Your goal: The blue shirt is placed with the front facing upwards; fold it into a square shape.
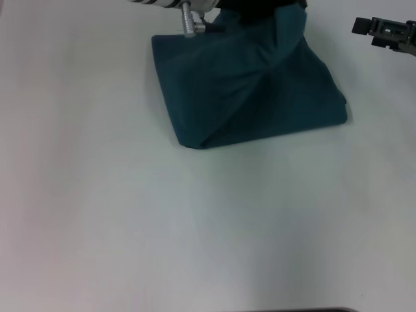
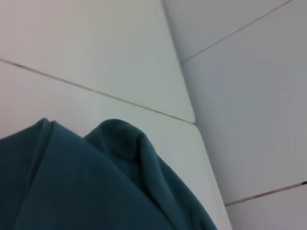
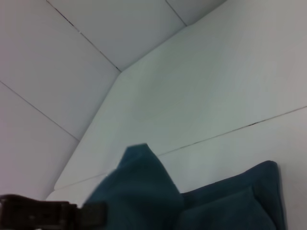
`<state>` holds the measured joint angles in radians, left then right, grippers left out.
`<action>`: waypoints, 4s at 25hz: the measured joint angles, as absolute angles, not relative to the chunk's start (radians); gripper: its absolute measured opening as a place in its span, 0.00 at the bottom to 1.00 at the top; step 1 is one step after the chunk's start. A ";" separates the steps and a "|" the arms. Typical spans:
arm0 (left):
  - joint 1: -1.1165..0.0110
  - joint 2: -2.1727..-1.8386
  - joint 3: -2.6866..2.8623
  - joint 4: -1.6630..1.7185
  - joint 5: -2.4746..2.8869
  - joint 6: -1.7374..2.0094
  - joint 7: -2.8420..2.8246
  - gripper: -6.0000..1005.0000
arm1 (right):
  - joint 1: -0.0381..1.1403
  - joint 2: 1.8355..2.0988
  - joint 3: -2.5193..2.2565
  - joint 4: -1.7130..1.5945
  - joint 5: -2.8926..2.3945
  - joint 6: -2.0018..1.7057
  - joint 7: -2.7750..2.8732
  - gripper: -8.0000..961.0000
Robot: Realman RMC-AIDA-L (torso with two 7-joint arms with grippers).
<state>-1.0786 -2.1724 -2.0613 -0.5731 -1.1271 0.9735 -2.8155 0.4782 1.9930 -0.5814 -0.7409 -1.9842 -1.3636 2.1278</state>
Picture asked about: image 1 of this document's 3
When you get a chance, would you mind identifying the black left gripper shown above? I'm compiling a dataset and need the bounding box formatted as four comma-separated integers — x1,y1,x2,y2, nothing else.
217,0,309,25

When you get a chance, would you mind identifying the teal t-shirt with beige print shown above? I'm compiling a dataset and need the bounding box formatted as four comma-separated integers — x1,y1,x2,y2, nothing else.
151,5,349,151

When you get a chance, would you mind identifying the dark curved robot chest edge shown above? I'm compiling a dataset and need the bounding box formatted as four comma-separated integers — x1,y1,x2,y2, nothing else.
285,307,356,312

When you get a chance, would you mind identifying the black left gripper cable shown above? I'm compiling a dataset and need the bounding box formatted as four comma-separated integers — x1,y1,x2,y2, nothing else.
180,1,225,37

